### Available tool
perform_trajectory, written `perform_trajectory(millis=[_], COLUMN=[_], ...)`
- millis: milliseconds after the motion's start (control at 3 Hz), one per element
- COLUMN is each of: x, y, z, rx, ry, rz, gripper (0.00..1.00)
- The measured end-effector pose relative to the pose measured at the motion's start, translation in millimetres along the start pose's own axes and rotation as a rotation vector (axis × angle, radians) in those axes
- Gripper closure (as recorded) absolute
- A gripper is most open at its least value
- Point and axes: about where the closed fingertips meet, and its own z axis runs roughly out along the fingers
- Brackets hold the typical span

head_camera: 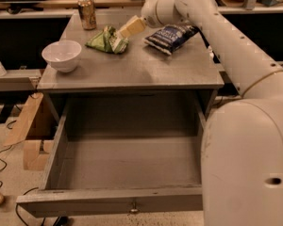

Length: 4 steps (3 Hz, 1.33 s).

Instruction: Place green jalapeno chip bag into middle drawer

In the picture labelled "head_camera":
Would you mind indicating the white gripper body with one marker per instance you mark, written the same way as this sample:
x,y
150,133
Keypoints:
x,y
149,13

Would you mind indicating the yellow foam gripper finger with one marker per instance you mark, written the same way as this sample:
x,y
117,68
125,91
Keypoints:
x,y
133,26

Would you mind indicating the green jalapeno chip bag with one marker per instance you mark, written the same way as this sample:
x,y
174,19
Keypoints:
x,y
108,41

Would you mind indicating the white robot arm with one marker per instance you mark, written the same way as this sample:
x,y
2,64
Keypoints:
x,y
242,145

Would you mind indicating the blue chip bag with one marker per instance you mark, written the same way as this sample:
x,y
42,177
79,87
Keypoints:
x,y
171,37

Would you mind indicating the open grey drawer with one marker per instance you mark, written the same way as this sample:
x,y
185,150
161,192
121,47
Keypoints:
x,y
112,150

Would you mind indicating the metal drawer knob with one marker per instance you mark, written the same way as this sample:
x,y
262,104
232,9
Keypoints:
x,y
134,209

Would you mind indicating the gold soda can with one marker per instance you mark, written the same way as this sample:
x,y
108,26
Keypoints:
x,y
87,14

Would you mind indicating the grey cabinet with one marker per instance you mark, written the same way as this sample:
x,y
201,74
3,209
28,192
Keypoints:
x,y
140,67

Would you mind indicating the white bowl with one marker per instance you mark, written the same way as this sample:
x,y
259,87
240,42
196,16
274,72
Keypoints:
x,y
62,55

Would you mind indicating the wooden stool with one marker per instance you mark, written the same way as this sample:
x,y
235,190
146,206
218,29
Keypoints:
x,y
34,128

